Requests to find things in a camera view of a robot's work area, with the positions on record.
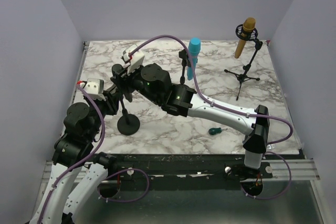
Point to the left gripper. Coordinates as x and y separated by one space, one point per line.
112 100

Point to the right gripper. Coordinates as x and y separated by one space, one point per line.
123 80

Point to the black round-base stand with clip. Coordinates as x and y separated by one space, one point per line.
185 62

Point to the blue microphone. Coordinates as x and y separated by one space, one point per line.
194 47

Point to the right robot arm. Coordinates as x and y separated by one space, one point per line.
155 84

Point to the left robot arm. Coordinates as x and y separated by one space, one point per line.
83 121

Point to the black tripod mic stand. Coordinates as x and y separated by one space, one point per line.
243 77

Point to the gold microphone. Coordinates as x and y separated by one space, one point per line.
244 32

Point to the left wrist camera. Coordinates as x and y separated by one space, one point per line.
94 88

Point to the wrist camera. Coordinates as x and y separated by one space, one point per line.
94 88
134 61

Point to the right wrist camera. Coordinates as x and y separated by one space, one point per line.
134 61

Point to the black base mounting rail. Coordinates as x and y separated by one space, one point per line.
164 172

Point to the green handled screwdriver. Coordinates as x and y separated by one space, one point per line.
216 130

